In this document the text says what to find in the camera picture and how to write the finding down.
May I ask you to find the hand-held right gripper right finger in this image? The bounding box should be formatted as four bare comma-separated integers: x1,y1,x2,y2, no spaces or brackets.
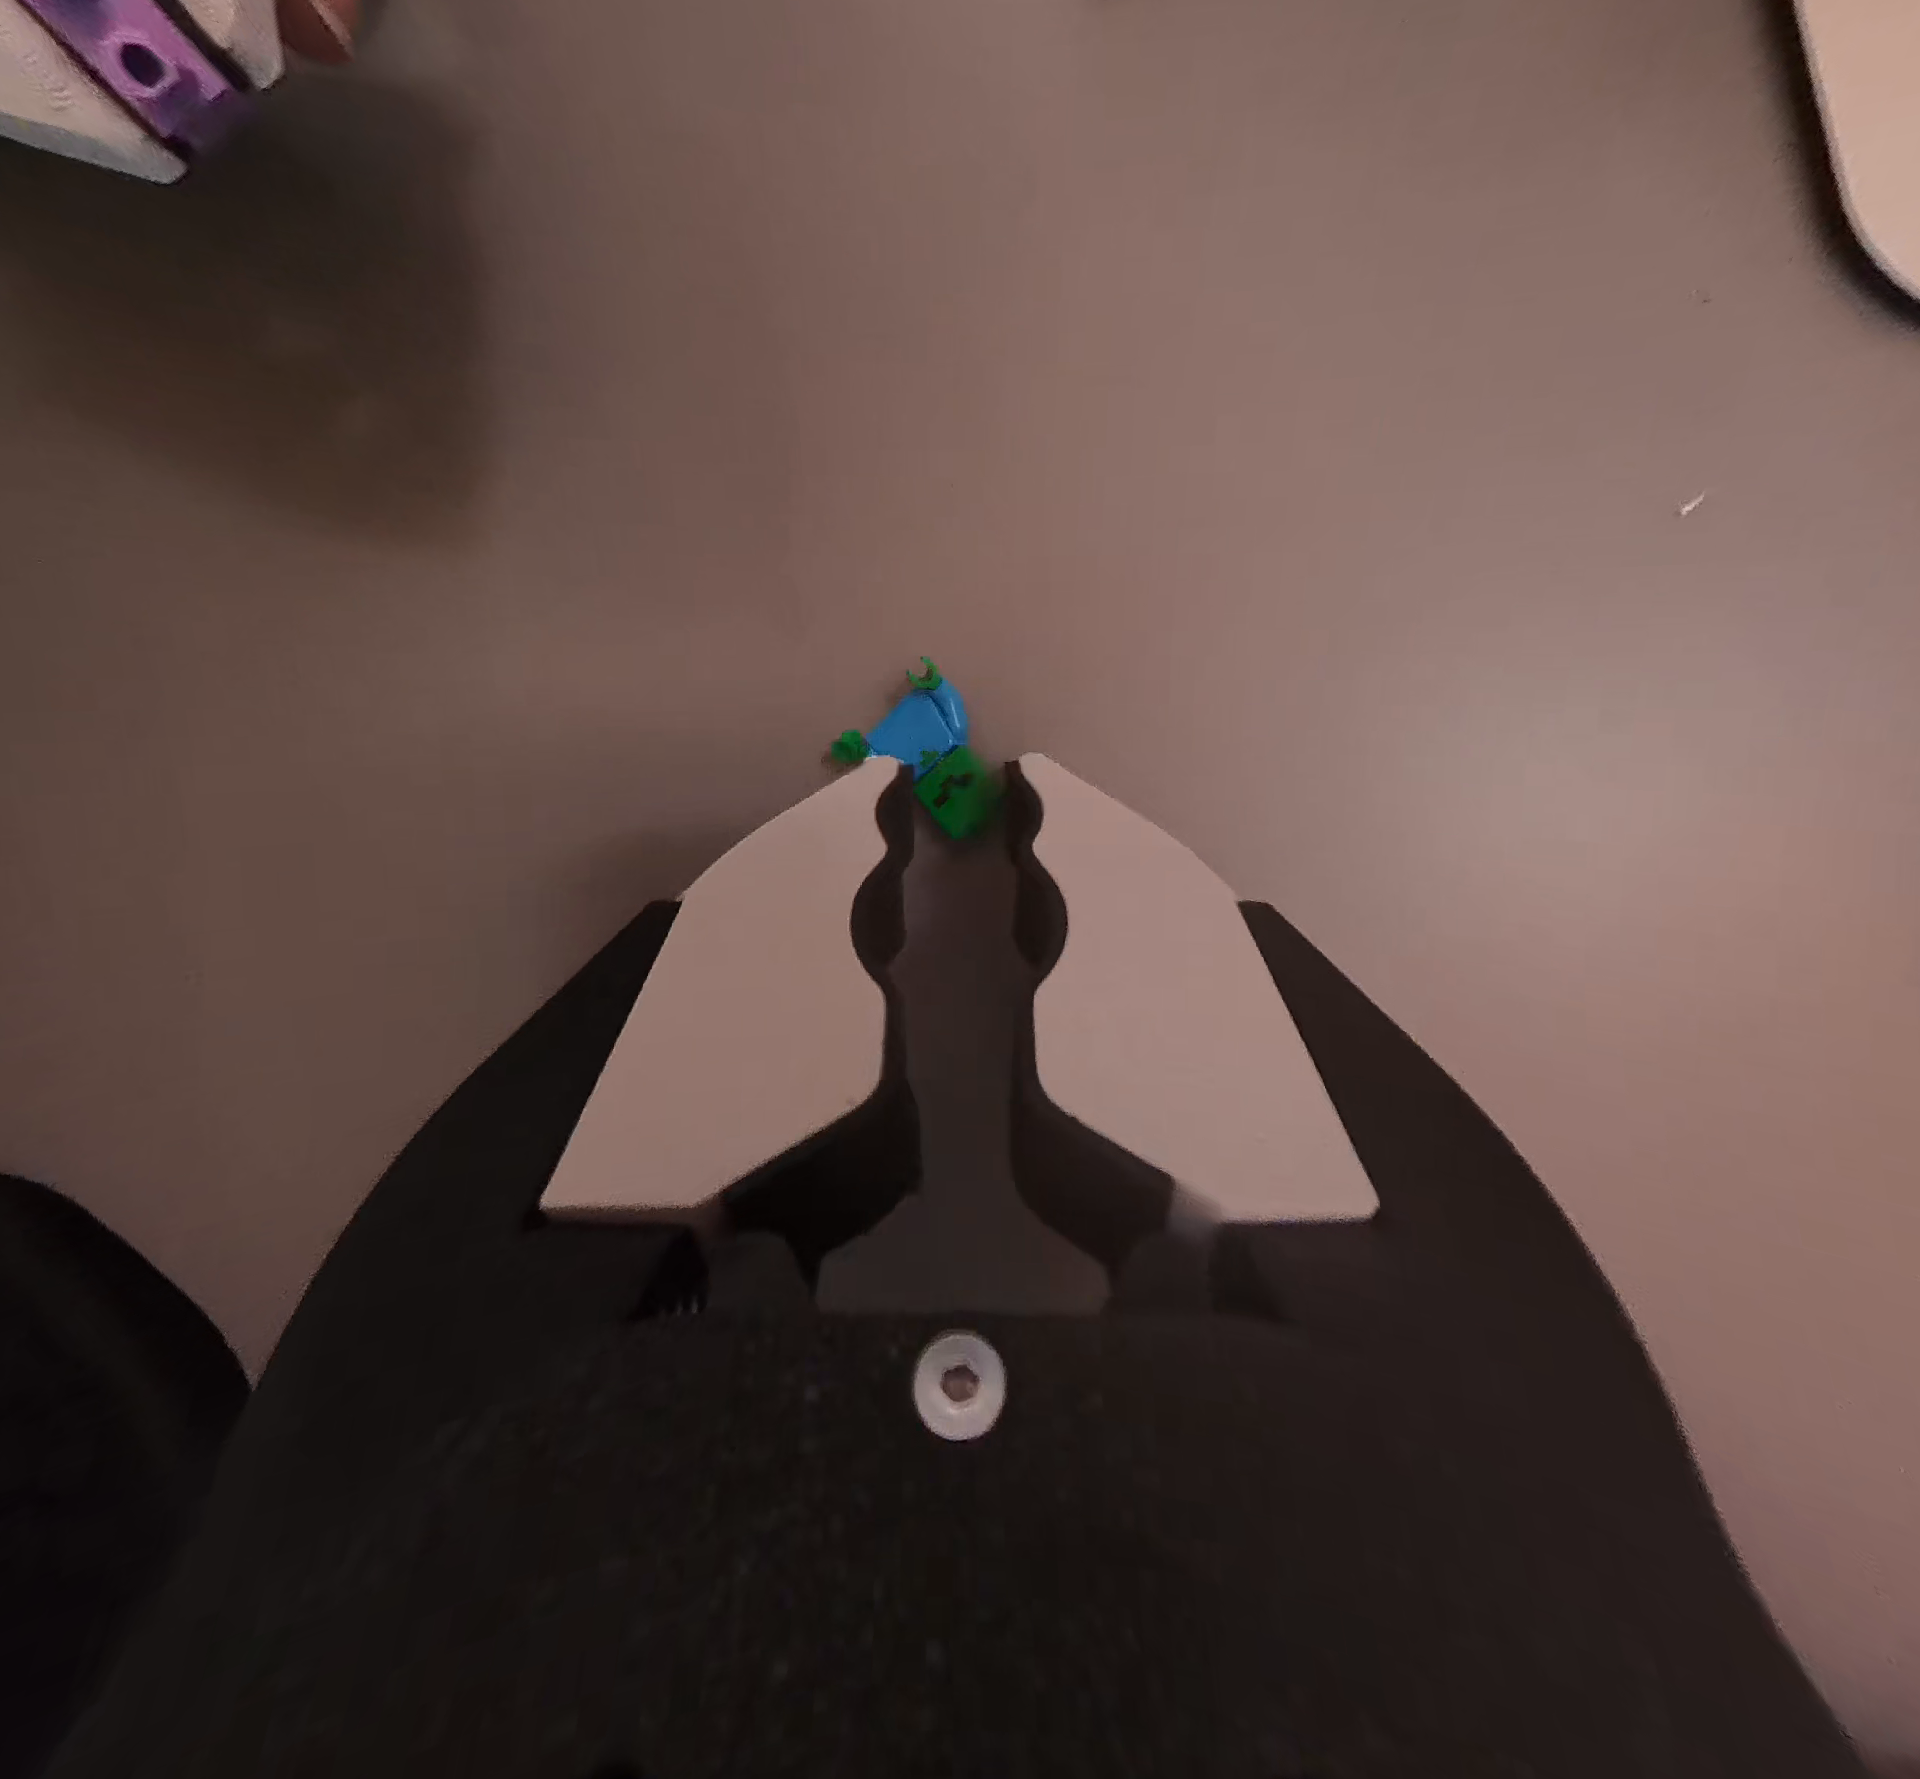
1014,752,1382,1301

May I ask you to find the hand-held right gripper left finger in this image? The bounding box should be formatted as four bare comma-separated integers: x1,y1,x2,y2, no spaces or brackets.
540,762,919,1303

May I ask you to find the small purple brick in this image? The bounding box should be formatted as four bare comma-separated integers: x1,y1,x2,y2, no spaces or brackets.
0,0,251,157

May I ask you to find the green cube brick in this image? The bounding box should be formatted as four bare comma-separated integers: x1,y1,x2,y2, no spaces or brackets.
911,745,1003,846

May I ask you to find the blue toy figure torso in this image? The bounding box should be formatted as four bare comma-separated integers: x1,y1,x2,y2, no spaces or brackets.
827,658,973,778

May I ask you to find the grey desk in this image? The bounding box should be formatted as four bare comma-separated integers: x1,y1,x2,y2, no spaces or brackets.
0,0,1920,1779

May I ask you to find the black chair armrest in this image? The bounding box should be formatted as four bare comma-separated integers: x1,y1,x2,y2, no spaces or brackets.
0,1171,251,1779

